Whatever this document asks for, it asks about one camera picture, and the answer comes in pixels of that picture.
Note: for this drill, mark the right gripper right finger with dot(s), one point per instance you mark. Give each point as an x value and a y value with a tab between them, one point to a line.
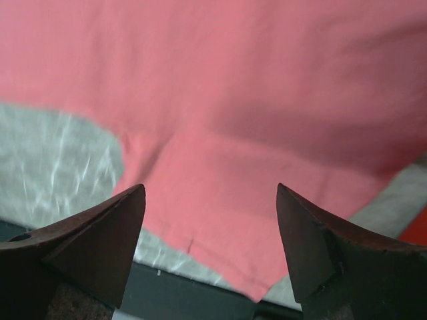
339	270

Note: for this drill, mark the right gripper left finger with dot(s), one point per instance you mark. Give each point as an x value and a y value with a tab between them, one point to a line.
76	268

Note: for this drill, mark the dark pink t shirt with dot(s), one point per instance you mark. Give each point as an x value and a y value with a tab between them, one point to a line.
217	102

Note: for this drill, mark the red plastic bin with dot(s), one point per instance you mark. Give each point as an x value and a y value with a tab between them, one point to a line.
416	232

